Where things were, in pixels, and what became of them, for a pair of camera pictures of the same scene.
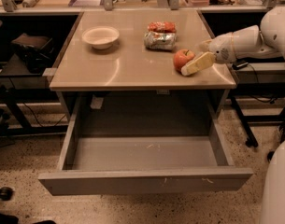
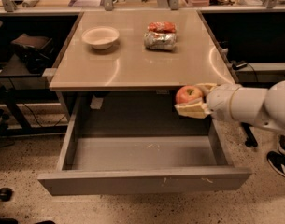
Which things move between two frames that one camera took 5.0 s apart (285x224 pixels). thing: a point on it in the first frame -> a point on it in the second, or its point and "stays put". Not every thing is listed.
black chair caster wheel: (5, 193) stays put
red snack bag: (163, 26) stays put
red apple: (182, 57) -> (187, 93)
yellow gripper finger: (205, 46) -> (206, 88)
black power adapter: (239, 64) stays put
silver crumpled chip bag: (160, 40) stays put
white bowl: (101, 37) stays put
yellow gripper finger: (197, 64) -> (198, 109)
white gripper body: (220, 48) -> (219, 101)
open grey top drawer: (143, 164) stays put
